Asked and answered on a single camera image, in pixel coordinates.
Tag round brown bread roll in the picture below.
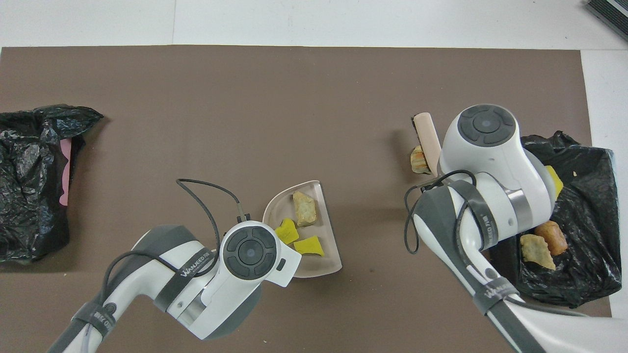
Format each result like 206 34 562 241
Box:
535 221 568 255

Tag pink bin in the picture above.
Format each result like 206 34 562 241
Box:
59 138 74 206

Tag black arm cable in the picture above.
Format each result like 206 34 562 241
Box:
404 169 479 255
101 179 246 304

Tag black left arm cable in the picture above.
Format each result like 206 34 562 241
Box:
101 179 246 304

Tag black bag lined bin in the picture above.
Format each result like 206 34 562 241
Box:
491 130 623 309

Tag beige brush black bristles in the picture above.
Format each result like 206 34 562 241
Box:
411 112 442 176

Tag dark grey ribbed object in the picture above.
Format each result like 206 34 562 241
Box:
585 0 628 42

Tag striped croissant piece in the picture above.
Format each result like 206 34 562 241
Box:
410 145 432 175
520 234 556 271
292 191 319 227

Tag brown table mat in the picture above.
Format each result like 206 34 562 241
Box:
0 45 616 353

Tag crumpled black trash bag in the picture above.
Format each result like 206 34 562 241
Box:
0 104 105 264

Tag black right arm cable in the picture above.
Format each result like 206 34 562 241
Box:
404 169 479 255

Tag beige plastic dustpan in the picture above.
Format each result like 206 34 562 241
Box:
262 180 343 279

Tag green and yellow sponge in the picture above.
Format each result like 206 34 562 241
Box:
274 218 300 245

